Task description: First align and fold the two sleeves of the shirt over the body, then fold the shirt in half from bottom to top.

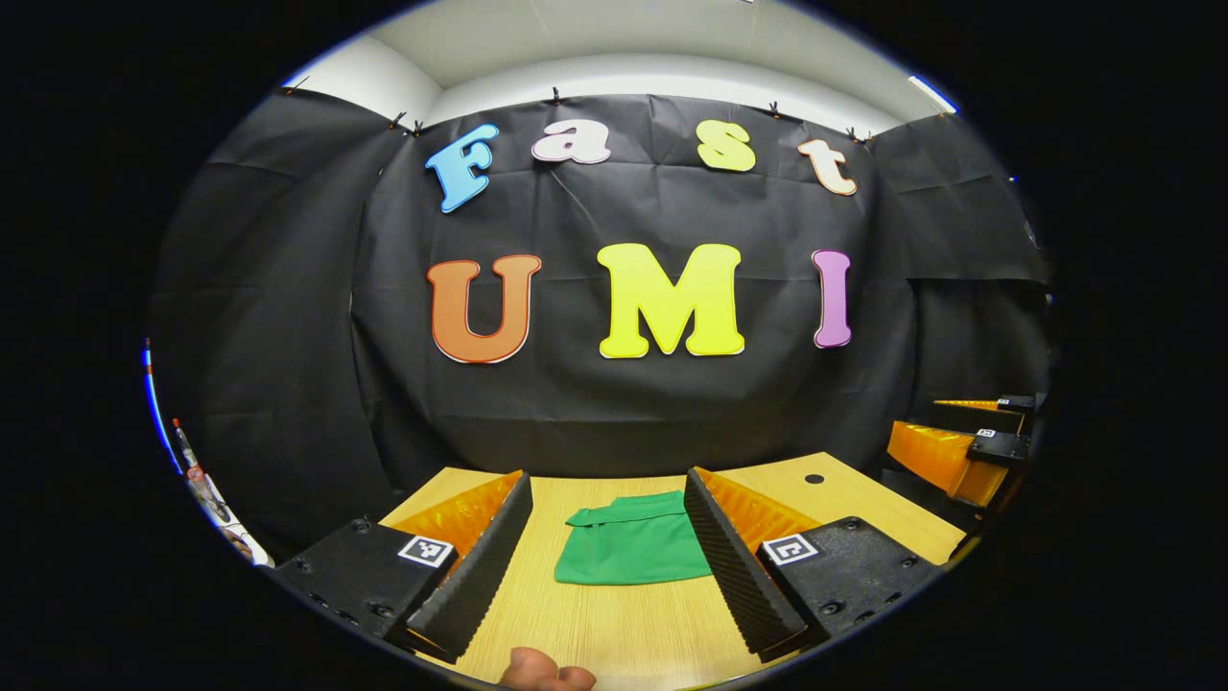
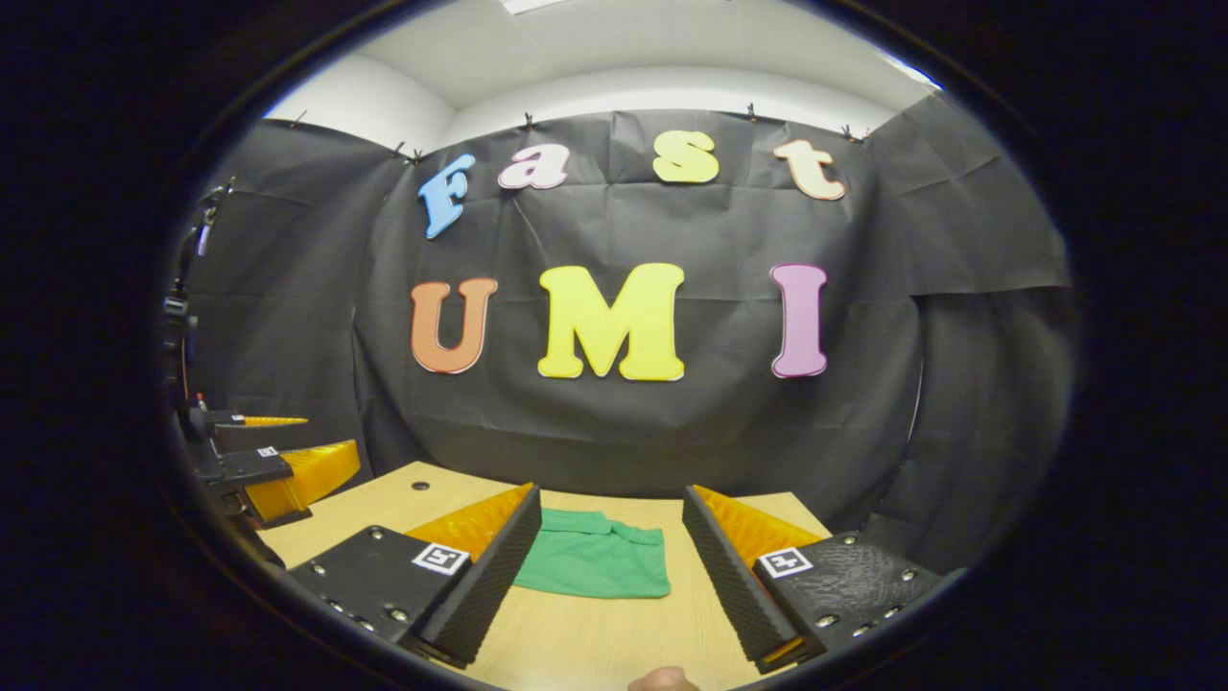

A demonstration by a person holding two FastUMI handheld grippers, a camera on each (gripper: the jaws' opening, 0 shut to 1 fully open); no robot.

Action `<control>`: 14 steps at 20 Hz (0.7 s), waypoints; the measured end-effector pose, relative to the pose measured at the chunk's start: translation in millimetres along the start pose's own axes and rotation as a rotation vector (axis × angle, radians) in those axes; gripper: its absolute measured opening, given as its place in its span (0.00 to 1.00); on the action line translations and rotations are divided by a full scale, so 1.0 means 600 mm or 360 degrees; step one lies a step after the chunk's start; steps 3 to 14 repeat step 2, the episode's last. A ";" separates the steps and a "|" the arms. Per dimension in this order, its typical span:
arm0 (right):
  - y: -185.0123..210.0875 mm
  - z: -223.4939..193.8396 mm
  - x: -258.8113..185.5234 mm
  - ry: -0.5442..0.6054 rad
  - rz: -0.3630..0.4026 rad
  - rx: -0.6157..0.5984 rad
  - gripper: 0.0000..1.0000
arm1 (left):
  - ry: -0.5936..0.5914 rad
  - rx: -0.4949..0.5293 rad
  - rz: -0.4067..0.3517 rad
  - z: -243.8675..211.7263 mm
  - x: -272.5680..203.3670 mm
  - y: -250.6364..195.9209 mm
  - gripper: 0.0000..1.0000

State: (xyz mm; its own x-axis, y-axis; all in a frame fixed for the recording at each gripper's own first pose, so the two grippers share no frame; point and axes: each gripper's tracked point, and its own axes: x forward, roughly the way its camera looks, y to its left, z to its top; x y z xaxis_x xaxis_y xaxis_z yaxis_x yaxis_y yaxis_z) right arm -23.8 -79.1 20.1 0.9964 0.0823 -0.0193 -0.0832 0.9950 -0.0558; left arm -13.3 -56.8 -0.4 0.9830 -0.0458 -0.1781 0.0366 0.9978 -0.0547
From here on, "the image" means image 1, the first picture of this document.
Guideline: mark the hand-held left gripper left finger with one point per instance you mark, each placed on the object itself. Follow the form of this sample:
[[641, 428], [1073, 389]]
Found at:
[[489, 576]]

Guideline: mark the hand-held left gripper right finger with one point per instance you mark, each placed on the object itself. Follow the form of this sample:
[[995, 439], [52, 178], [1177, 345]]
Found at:
[[729, 576]]

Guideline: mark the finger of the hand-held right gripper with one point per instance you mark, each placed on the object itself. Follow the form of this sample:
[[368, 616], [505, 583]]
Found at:
[[940, 459], [988, 413]]

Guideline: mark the green T-shirt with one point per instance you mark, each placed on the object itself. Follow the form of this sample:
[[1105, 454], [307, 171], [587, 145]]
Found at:
[[633, 547]]

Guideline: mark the black backdrop cloth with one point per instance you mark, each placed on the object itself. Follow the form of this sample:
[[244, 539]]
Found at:
[[576, 413]]

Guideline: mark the white side desk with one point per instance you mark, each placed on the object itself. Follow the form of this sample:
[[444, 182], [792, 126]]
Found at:
[[240, 533]]

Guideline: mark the ceiling light panel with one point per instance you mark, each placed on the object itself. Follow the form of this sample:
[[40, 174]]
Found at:
[[932, 94]]

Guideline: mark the red capped plastic bottle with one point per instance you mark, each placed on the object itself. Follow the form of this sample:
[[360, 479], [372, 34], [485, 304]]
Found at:
[[182, 446]]

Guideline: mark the computer monitor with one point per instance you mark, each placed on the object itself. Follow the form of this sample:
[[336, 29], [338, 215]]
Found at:
[[153, 413]]

